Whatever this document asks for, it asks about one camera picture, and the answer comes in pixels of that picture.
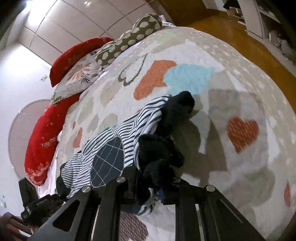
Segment navy striped pants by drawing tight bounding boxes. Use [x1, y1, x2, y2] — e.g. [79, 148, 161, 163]
[56, 91, 195, 216]

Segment white pink bed sheet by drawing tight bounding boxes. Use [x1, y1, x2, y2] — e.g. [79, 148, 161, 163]
[36, 131, 63, 197]

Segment long red pillow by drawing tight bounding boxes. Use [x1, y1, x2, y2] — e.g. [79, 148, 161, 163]
[24, 93, 81, 186]

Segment round white headboard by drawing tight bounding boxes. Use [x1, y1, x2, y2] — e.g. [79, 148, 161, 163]
[8, 99, 51, 180]

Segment heart pattern quilt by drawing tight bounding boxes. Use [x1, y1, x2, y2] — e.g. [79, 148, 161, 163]
[56, 27, 295, 240]

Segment floral grey pillow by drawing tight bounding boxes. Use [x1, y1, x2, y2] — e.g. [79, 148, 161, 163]
[51, 49, 101, 104]

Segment red pillow by wardrobe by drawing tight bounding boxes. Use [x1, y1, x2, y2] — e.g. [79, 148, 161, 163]
[49, 37, 114, 88]

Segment white wardrobe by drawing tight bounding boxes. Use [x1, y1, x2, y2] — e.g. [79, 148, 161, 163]
[18, 0, 153, 65]

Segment olive dotted bolster pillow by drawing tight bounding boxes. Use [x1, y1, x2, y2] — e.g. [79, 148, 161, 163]
[94, 13, 162, 68]

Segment white shelf unit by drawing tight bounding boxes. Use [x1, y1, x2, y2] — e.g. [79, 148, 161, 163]
[223, 1, 295, 75]

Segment wall power socket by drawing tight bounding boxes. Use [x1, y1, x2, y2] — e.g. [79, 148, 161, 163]
[41, 75, 47, 82]

